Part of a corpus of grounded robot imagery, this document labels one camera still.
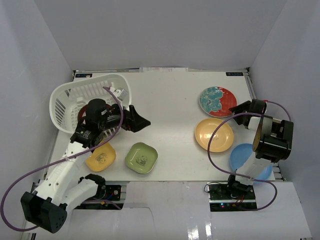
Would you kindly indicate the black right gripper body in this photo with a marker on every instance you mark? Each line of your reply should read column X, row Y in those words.
column 239, row 119

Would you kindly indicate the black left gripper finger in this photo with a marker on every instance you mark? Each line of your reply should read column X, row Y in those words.
column 135, row 118
column 139, row 125

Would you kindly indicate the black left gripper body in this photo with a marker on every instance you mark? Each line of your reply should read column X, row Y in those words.
column 129, row 118

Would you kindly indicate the red and teal floral plate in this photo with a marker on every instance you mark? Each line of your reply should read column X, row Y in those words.
column 216, row 101

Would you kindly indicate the dark red rimmed plate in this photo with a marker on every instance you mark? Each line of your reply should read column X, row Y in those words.
column 93, row 113

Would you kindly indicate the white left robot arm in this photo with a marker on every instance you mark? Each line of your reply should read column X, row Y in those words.
column 48, row 205

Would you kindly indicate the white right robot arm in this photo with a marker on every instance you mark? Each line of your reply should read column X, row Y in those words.
column 272, row 142

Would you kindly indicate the white plastic dish bin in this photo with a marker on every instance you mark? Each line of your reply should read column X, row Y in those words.
column 67, row 99

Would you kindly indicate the green square panda dish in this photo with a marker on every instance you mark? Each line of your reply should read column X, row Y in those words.
column 141, row 158

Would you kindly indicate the light blue plate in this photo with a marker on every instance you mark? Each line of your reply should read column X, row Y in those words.
column 240, row 155

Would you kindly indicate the yellow square panda dish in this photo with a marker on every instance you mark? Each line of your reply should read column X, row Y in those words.
column 101, row 158

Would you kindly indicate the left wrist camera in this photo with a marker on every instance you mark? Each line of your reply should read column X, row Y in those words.
column 120, row 93

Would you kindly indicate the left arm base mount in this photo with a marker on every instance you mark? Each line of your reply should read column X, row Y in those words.
column 112, row 197

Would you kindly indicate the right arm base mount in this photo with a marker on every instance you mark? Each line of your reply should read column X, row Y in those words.
column 223, row 199

